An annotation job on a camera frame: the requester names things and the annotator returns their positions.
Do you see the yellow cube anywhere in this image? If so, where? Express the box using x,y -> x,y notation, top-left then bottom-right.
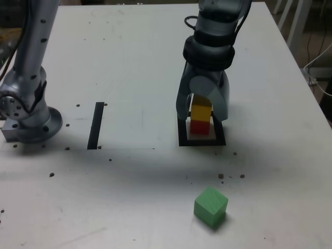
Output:
190,94 -> 212,122

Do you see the red cube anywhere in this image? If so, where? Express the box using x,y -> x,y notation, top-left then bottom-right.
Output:
189,118 -> 210,136

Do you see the black tape strip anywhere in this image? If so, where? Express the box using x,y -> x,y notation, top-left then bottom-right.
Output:
87,102 -> 105,150

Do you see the white cable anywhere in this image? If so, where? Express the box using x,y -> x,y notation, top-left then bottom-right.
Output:
302,43 -> 332,97

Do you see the white furniture leg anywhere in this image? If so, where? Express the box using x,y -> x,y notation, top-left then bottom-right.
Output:
286,0 -> 309,50

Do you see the black tape square outline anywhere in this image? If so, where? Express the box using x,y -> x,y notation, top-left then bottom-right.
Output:
176,110 -> 227,147

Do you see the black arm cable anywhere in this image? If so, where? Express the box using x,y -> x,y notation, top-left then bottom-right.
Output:
184,15 -> 201,30

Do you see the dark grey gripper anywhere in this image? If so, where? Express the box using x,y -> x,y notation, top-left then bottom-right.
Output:
175,64 -> 231,122

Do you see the green cube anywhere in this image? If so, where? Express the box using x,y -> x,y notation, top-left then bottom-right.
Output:
193,186 -> 229,230

